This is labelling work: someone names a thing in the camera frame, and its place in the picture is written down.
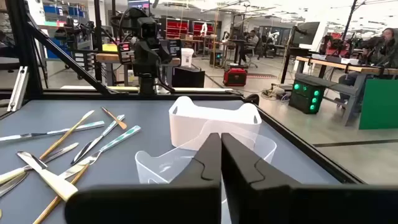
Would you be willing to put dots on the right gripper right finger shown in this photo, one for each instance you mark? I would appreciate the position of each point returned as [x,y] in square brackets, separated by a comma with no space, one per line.
[264,202]

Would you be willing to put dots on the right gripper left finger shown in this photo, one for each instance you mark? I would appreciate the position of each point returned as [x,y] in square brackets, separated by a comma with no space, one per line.
[186,202]

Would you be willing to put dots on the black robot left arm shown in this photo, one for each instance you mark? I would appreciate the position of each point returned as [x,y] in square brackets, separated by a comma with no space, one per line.
[146,85]

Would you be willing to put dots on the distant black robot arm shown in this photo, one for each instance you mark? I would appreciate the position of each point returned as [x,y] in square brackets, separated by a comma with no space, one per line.
[73,32]

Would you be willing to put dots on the white container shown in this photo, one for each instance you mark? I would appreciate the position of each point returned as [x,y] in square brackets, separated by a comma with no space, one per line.
[187,57]

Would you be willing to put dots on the red shelf unit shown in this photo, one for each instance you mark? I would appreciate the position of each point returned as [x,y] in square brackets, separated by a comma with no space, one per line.
[197,29]
[177,29]

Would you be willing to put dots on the yellow box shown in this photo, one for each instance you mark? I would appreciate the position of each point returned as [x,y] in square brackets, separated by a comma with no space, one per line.
[109,48]

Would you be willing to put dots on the black box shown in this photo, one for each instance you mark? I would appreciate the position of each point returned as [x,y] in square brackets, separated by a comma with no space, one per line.
[188,77]

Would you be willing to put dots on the clear plastic bin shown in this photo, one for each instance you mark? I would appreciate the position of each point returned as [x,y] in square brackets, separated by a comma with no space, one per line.
[155,168]

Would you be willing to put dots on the grey table mat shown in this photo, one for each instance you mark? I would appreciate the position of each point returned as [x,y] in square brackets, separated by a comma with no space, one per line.
[149,109]

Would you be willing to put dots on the white plastic bin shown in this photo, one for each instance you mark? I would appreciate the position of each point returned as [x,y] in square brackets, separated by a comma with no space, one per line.
[199,124]

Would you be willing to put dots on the red black case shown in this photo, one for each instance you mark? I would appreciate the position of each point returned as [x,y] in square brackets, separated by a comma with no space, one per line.
[234,77]

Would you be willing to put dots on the person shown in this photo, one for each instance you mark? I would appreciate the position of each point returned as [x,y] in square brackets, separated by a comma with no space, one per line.
[385,49]
[253,39]

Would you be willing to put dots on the black computer green lights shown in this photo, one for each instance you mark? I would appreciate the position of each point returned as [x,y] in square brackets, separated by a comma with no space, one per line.
[303,99]

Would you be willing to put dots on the silver aluminium bar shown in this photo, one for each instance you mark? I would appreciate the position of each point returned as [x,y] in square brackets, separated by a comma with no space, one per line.
[18,90]

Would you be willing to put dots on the green board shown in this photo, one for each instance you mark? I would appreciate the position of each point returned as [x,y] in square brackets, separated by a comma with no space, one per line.
[379,105]

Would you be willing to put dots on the black monitor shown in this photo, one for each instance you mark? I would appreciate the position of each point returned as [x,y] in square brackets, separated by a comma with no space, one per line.
[306,32]

